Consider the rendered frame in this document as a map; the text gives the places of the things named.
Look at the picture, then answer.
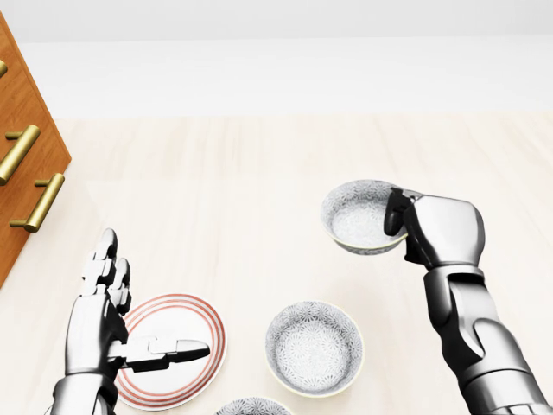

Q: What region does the wooden cabinet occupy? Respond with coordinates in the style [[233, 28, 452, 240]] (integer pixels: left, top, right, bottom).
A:
[[0, 10, 73, 290]]

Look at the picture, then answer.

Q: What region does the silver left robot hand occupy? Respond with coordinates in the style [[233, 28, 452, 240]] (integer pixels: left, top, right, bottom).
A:
[[63, 227, 212, 377]]

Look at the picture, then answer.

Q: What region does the white plate with red rings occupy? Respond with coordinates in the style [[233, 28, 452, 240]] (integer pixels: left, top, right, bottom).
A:
[[113, 293, 228, 412]]

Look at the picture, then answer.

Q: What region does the grey patterned bowl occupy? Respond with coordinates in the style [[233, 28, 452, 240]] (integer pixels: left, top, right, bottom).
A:
[[213, 397, 293, 415], [264, 300, 365, 397], [320, 179, 410, 256]]

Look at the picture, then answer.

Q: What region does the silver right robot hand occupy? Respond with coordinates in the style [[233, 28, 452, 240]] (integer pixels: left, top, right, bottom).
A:
[[383, 187, 486, 272]]

